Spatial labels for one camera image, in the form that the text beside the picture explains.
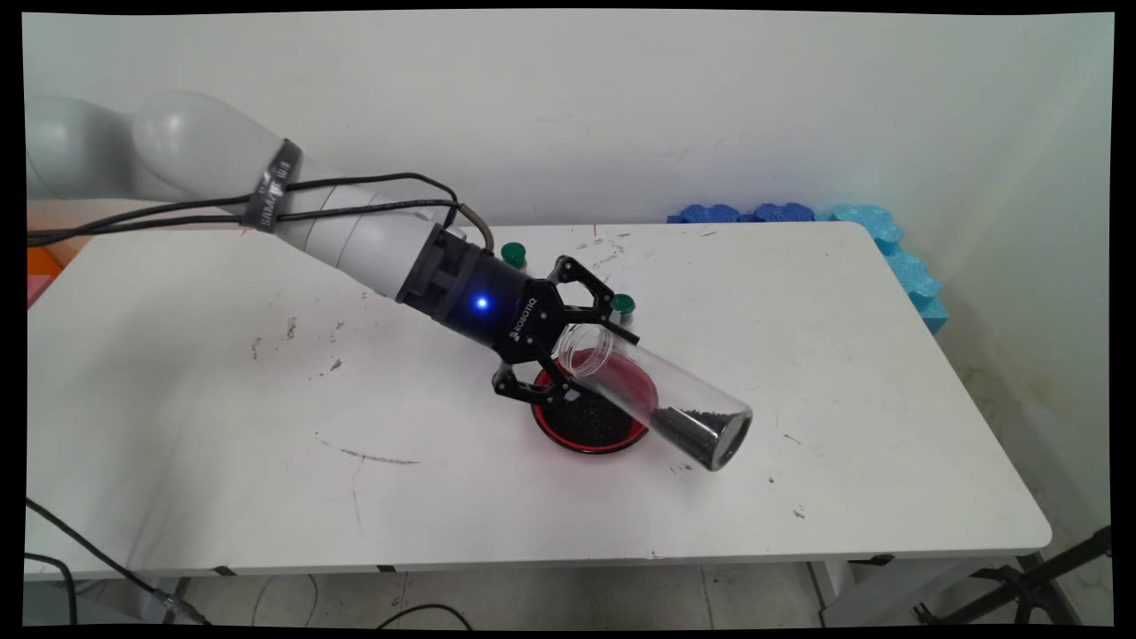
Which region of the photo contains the red bowl with black rim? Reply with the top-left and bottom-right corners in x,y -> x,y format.
531,351 -> 659,456

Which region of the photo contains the black cable with beige end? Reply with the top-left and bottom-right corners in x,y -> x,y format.
25,201 -> 495,252

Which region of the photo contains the black tripod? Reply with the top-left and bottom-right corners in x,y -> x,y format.
914,525 -> 1113,626

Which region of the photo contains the black hanging cable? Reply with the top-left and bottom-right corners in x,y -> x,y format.
25,499 -> 212,625
25,552 -> 79,625

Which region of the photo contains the black strap on arm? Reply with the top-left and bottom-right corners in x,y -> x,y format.
241,139 -> 304,234

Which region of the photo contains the white table leg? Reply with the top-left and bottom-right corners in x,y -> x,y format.
809,559 -> 986,627

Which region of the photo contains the black floor cable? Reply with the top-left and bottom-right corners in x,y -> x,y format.
377,603 -> 473,630

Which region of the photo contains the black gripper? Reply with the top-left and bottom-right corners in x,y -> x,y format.
395,224 -> 641,409

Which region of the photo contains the clear plastic jar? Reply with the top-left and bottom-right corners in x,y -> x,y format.
555,321 -> 753,472

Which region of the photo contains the light blue foam mat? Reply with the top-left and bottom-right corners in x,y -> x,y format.
816,204 -> 949,335

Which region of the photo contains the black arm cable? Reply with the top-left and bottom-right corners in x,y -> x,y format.
25,172 -> 462,245

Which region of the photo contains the black seeds heap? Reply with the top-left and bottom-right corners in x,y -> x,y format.
541,390 -> 649,447
652,404 -> 751,471

